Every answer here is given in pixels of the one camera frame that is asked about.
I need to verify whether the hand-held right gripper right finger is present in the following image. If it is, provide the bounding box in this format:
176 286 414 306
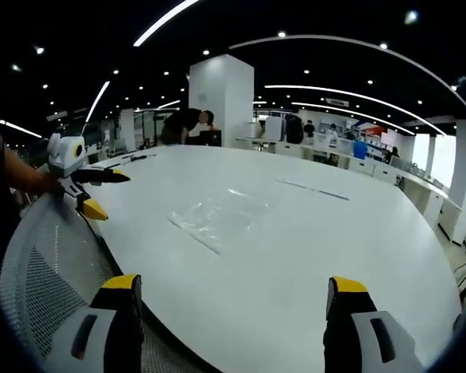
322 275 426 373

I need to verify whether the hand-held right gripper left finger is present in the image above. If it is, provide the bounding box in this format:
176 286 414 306
44 274 145 373

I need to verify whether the clear food packaging bag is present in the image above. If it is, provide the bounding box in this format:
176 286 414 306
165 187 272 256

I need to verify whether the white mesh chair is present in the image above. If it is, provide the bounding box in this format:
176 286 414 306
0 193 207 373

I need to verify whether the black monitor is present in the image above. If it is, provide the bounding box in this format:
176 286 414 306
198 129 223 148

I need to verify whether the white square pillar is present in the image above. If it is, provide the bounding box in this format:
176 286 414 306
188 54 256 148

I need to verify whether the row of white desks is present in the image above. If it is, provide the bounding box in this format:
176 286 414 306
235 135 463 244

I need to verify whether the black hanging jacket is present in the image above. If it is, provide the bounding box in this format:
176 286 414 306
286 113 304 145

